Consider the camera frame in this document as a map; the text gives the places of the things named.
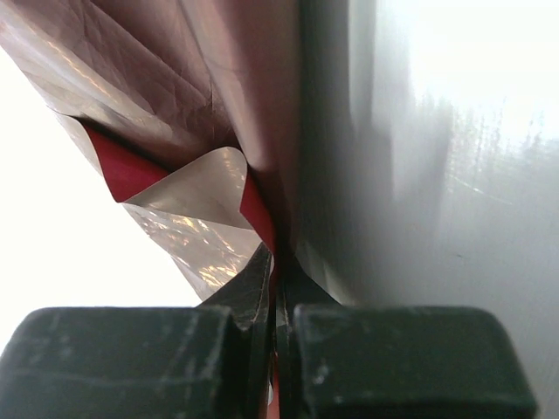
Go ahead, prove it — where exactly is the red wrapping paper sheet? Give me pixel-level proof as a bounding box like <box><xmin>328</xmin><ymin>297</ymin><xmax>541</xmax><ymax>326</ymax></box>
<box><xmin>0</xmin><ymin>0</ymin><xmax>315</xmax><ymax>419</ymax></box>

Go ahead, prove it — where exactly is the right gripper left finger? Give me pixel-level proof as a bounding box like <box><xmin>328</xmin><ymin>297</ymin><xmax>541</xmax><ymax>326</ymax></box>
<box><xmin>1</xmin><ymin>246</ymin><xmax>273</xmax><ymax>418</ymax></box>

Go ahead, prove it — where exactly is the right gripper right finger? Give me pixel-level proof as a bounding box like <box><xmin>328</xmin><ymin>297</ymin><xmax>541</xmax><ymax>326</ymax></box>
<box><xmin>274</xmin><ymin>260</ymin><xmax>538</xmax><ymax>418</ymax></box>

